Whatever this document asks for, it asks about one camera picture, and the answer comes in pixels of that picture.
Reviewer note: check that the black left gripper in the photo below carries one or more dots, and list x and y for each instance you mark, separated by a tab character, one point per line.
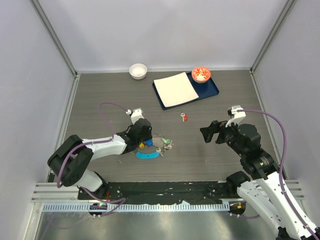
148	136

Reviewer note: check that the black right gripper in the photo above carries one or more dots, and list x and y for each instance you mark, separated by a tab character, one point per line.
215	127

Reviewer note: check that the metal key organizer blue handle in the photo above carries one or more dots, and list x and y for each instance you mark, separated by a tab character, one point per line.
149	152

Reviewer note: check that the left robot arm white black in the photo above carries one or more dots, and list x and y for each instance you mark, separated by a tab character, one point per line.
71	160

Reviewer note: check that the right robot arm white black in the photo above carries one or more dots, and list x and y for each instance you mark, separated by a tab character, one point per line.
260	183

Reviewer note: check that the blue key tag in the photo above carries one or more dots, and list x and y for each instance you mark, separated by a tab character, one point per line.
149	143

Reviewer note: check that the yellow key tag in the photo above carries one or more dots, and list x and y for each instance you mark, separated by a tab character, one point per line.
141	145

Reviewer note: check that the green key tag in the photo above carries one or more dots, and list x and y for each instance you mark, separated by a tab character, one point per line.
166	140

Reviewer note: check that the red headed key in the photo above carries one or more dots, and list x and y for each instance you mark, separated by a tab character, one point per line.
183	117

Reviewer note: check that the dark blue tray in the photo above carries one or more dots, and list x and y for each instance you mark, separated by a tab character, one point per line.
204	90

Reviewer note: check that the white square plate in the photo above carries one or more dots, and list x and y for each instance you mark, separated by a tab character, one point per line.
175	90

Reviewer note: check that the orange patterned bowl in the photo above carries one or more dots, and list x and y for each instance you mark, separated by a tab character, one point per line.
201	74

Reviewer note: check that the white bowl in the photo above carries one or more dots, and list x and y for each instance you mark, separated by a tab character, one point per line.
138	71

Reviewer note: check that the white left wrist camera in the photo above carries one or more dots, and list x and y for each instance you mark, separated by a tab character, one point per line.
135	114

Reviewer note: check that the silver key near handle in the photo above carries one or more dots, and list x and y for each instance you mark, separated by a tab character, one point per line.
159	150

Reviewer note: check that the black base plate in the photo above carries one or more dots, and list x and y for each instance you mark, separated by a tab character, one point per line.
168	192

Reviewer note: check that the slotted cable duct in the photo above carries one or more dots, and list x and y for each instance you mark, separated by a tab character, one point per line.
124	208

